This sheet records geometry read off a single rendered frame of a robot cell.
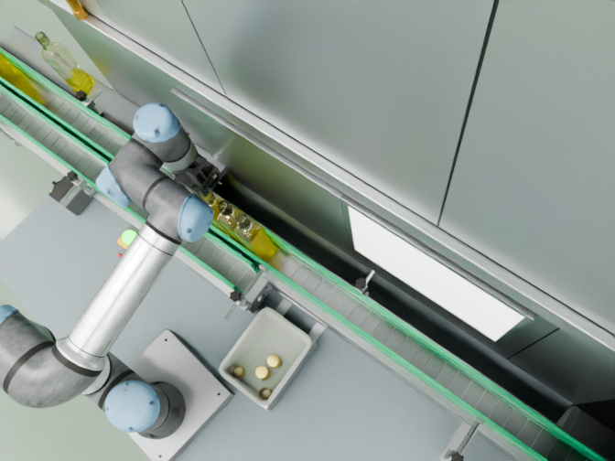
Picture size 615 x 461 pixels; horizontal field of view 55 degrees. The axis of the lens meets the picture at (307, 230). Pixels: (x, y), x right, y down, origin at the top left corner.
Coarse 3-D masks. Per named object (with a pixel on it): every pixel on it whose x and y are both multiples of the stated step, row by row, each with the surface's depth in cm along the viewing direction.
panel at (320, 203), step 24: (192, 120) 142; (216, 120) 128; (216, 144) 147; (240, 144) 133; (264, 144) 125; (240, 168) 154; (264, 168) 137; (288, 168) 124; (288, 192) 142; (312, 192) 128; (336, 192) 119; (312, 216) 147; (336, 216) 133; (408, 240) 114; (456, 264) 112; (480, 288) 110; (528, 312) 107; (504, 336) 128
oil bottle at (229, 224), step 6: (234, 210) 146; (240, 210) 147; (222, 216) 146; (234, 216) 146; (222, 222) 147; (228, 222) 146; (234, 222) 146; (228, 228) 148; (234, 228) 147; (234, 234) 151; (234, 240) 161
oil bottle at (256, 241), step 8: (248, 216) 146; (256, 224) 144; (240, 232) 144; (248, 232) 144; (256, 232) 145; (264, 232) 149; (240, 240) 151; (248, 240) 144; (256, 240) 147; (264, 240) 152; (248, 248) 154; (256, 248) 151; (264, 248) 156; (272, 248) 160; (264, 256) 159
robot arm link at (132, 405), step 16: (112, 384) 142; (128, 384) 141; (144, 384) 142; (112, 400) 140; (128, 400) 140; (144, 400) 140; (160, 400) 146; (112, 416) 139; (128, 416) 139; (144, 416) 139; (160, 416) 146; (128, 432) 141; (144, 432) 149
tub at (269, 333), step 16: (256, 320) 162; (272, 320) 169; (256, 336) 167; (272, 336) 167; (288, 336) 167; (304, 336) 159; (240, 352) 164; (256, 352) 166; (272, 352) 166; (288, 352) 165; (304, 352) 157; (224, 368) 160; (256, 368) 165; (272, 368) 164; (288, 368) 164; (240, 384) 157; (256, 384) 163; (272, 384) 163; (256, 400) 155; (272, 400) 155
